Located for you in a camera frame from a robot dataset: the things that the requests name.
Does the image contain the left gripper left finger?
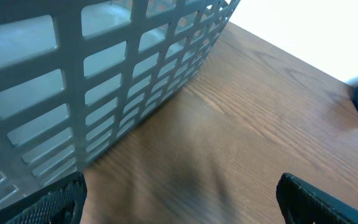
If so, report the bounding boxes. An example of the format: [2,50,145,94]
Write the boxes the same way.
[0,171,87,224]

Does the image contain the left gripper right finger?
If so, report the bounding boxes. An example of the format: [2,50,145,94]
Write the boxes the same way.
[276,173,358,224]

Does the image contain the grey plastic mesh basket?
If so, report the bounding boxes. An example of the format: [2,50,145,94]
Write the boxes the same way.
[0,0,238,210]

